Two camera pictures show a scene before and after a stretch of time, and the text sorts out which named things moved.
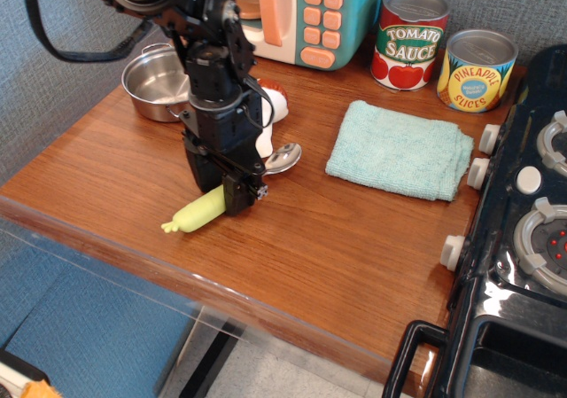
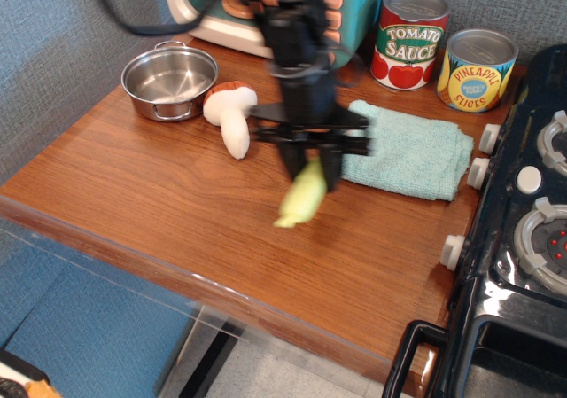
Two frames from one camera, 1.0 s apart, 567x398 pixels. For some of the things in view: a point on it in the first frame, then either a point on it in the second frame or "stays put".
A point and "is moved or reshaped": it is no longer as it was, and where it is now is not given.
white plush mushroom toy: (275, 108) is moved or reshaped
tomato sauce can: (410, 31) stays put
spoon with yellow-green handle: (213, 204) -> (306, 193)
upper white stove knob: (488, 139) stays put
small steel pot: (156, 82) stays put
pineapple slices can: (476, 70) stays put
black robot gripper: (227, 125) -> (309, 114)
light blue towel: (412, 155) stays put
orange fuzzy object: (39, 389) stays put
